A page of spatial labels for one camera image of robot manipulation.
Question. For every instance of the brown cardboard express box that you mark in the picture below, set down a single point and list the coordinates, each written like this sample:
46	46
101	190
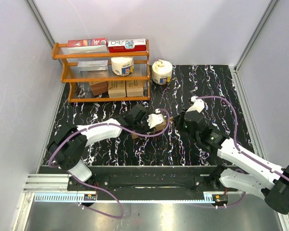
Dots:
158	128

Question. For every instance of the red silver toothpaste box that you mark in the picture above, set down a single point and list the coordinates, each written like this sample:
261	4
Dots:
87	45

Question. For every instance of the toilet paper roll on table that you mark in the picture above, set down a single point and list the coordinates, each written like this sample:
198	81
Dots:
161	72

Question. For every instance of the small cardboard box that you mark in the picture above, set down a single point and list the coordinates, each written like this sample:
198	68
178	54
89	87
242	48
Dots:
134	88
116	89

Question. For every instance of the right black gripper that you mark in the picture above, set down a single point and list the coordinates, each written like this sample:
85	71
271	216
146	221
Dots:
178	119

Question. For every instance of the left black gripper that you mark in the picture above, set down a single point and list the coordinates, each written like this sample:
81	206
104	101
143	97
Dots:
147	129

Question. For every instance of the right small cardboard box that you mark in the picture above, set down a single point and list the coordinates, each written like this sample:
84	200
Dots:
134	88

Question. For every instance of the toilet paper roll on shelf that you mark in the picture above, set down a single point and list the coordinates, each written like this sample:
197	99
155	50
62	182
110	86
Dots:
122	66

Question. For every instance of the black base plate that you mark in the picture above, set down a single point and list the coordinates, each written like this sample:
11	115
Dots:
158	183

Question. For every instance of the red white toothpaste box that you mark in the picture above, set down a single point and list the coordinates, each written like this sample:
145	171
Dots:
127	45

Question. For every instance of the dark brown small box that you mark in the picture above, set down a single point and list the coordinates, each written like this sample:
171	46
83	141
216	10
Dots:
98	87

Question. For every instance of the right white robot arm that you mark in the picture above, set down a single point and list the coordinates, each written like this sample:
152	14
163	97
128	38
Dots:
260	177

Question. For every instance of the orange wooden shelf rack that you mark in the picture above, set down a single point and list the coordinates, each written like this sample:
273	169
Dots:
76	79

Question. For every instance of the middle small cardboard box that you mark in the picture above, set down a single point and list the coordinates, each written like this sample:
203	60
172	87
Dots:
116	89

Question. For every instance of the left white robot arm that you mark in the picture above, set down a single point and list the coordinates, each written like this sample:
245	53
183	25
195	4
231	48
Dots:
68	144

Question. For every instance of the aluminium frame rail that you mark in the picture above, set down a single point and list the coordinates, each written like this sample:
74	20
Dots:
50	183

